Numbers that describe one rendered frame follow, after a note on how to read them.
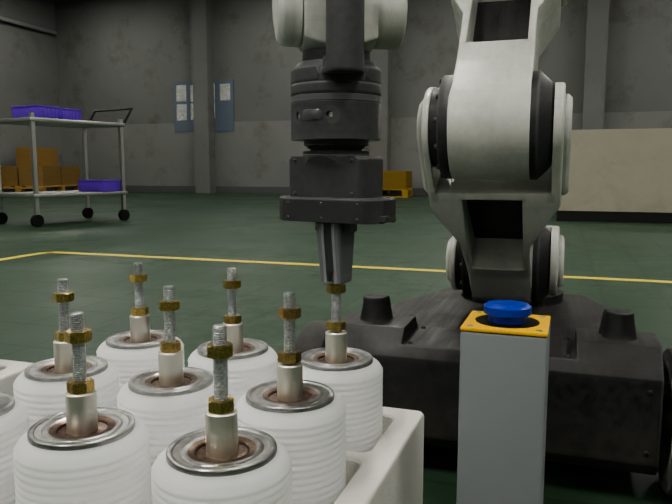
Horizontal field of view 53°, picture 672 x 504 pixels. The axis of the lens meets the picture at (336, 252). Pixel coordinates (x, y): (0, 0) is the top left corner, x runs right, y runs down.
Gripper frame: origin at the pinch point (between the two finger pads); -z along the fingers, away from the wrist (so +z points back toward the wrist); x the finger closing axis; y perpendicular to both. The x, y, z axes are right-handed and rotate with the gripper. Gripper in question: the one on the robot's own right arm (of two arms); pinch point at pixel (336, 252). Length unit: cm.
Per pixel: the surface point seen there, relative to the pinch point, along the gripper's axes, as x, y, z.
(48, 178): -974, 669, -10
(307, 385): 2.5, -9.0, -10.8
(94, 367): -18.2, -15.0, -10.9
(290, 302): 2.7, -11.8, -2.8
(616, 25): -141, 1052, 221
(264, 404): 2.0, -14.7, -10.9
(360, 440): 4.2, -2.3, -18.0
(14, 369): -47, -5, -18
